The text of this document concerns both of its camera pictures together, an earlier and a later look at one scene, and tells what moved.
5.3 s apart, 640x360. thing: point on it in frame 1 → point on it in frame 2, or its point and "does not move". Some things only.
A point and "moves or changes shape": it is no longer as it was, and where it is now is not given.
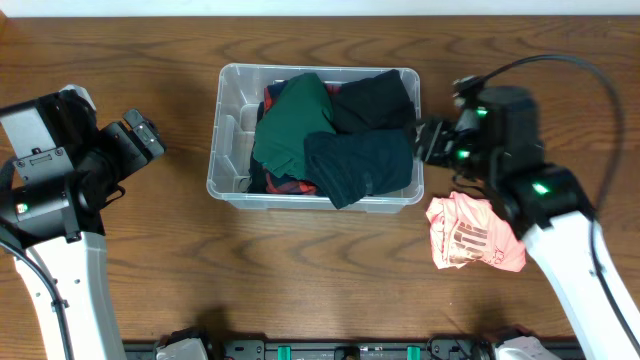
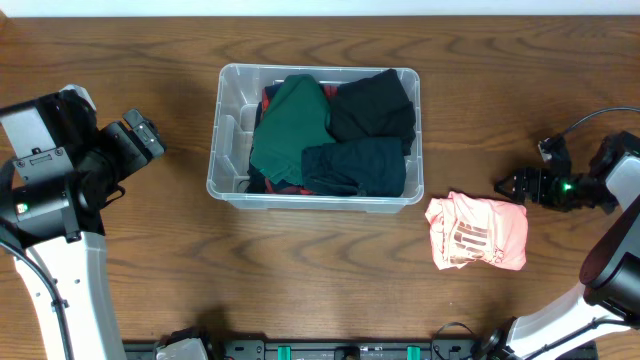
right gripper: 445,134 → 534,194
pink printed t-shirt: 465,229 does not move
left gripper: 131,158 does not move
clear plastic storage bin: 239,90 does not move
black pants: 257,175 does not move
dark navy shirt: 347,165 moves or changes shape
